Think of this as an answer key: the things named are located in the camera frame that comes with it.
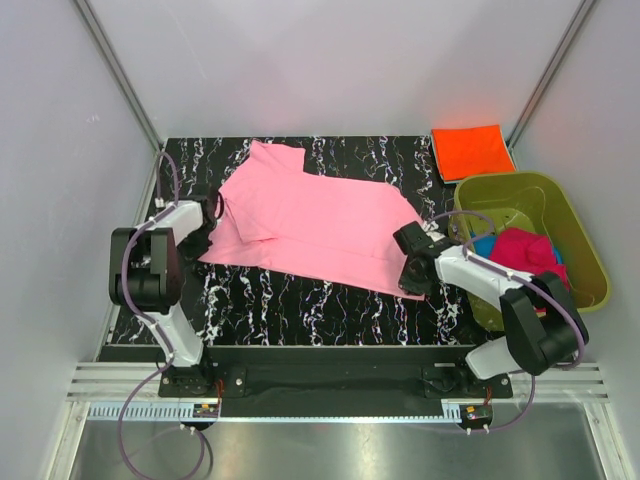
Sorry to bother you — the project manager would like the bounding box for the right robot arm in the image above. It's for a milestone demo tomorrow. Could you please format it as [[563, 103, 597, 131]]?
[[394, 222, 589, 397]]

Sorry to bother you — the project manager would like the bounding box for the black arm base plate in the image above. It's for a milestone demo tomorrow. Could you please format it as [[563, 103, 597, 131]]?
[[159, 346, 513, 422]]

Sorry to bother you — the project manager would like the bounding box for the light pink t shirt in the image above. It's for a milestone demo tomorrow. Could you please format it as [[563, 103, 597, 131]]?
[[200, 141, 419, 296]]

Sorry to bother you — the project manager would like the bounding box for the blue t shirt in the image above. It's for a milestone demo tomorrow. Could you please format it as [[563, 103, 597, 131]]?
[[474, 236, 563, 264]]

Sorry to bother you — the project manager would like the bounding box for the olive green plastic bin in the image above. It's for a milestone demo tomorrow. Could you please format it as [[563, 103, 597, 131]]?
[[448, 171, 610, 315]]

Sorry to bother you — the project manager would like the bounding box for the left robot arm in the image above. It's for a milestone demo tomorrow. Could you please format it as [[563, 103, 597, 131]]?
[[108, 186, 225, 396]]

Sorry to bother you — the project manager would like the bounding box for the aluminium frame rail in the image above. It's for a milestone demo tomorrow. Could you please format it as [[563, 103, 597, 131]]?
[[66, 362, 609, 403]]

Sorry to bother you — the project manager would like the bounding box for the magenta t shirt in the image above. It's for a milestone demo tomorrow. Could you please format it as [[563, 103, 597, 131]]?
[[487, 227, 570, 290]]

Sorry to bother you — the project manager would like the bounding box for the folded orange t shirt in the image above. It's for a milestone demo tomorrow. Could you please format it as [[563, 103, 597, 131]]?
[[431, 124, 516, 183]]

